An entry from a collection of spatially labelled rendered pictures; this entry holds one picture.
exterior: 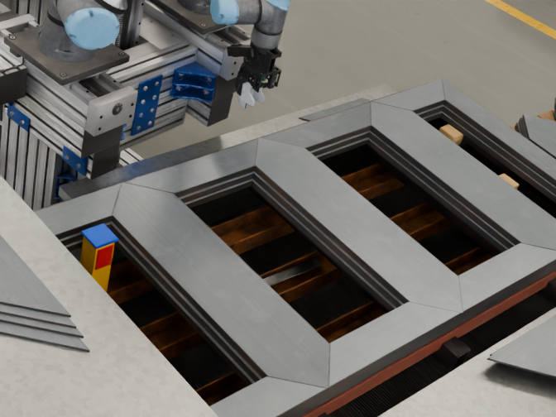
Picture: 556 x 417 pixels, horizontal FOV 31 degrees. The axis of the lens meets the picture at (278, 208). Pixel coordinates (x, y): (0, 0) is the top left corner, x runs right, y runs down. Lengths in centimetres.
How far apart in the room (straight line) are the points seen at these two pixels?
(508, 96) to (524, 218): 245
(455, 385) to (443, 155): 77
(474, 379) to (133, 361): 93
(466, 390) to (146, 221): 84
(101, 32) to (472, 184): 110
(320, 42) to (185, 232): 285
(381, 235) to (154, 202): 56
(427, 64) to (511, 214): 251
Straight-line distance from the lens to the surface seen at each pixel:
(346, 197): 261
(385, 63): 510
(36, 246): 201
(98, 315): 189
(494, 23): 587
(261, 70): 264
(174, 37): 293
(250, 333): 217
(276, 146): 272
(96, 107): 251
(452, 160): 290
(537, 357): 252
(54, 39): 256
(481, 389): 243
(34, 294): 188
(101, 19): 237
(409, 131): 295
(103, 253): 230
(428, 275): 247
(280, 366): 213
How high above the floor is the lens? 240
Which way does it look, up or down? 38 degrees down
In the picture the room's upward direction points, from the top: 16 degrees clockwise
